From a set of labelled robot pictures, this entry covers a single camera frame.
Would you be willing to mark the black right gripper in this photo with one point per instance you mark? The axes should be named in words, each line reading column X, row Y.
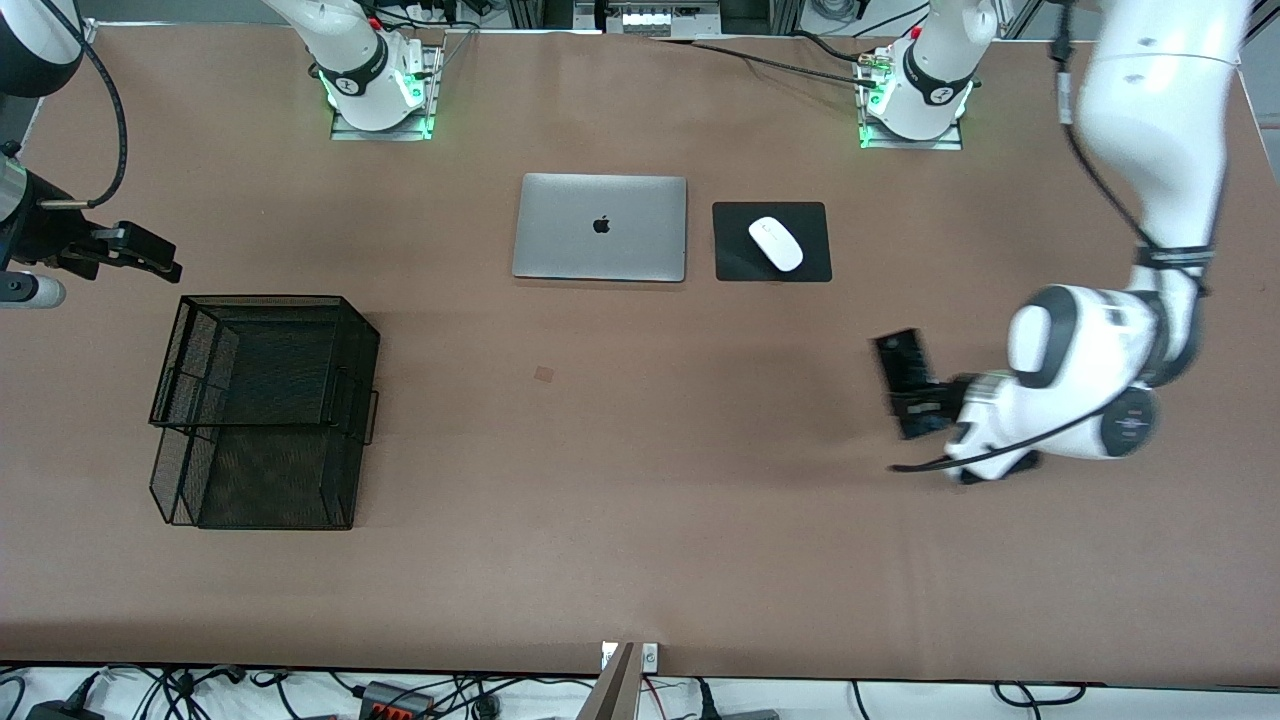
column 42, row 232

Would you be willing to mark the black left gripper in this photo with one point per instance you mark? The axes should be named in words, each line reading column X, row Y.
column 938, row 398

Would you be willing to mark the black slab smartphone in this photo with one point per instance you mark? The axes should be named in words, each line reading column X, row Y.
column 903, row 360

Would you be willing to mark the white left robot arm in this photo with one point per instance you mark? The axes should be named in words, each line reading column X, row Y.
column 1150, row 100

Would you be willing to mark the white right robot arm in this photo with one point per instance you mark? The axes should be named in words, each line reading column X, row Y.
column 345, row 50

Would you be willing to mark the white computer mouse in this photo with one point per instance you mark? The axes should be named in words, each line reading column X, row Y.
column 776, row 243

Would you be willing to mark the black mouse pad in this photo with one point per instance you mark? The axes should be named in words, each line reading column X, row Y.
column 730, row 240

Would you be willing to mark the black mesh two-tier tray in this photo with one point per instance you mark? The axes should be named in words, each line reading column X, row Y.
column 330, row 490

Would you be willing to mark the silver table clamp plate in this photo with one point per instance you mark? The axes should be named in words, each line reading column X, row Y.
column 650, row 657

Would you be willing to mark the silver closed laptop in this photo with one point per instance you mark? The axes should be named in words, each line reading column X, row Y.
column 580, row 240

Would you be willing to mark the black power adapter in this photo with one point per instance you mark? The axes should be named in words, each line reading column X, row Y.
column 60, row 712

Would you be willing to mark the white socket strip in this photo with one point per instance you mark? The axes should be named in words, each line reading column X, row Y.
column 660, row 18

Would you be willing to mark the black red power strip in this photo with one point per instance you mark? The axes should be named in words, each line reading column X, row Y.
column 395, row 702

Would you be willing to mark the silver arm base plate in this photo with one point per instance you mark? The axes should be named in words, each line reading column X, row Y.
column 915, row 145
column 432, row 80

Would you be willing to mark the grey camera stand post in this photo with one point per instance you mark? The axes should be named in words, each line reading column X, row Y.
column 610, row 695

